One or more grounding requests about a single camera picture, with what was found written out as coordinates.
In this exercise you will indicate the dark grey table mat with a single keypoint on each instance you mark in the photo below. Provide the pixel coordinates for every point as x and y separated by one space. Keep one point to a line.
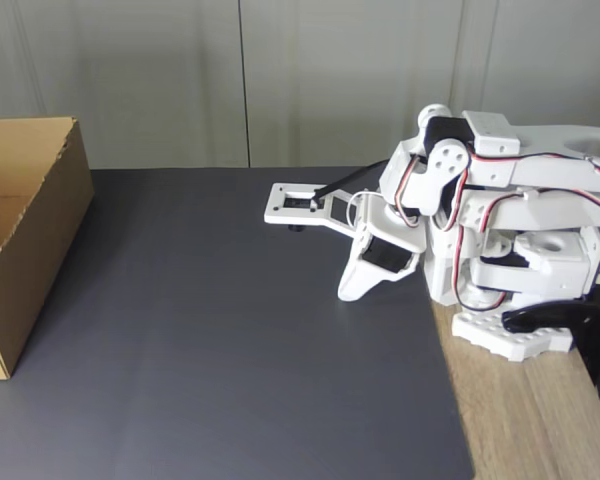
205 325

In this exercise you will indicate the brown cardboard box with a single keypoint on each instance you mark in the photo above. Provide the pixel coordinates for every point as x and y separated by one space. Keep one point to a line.
35 240

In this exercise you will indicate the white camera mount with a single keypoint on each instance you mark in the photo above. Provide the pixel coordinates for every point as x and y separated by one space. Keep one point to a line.
275 210

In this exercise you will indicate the black table clamp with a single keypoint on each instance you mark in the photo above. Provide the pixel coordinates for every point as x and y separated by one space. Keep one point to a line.
590 325

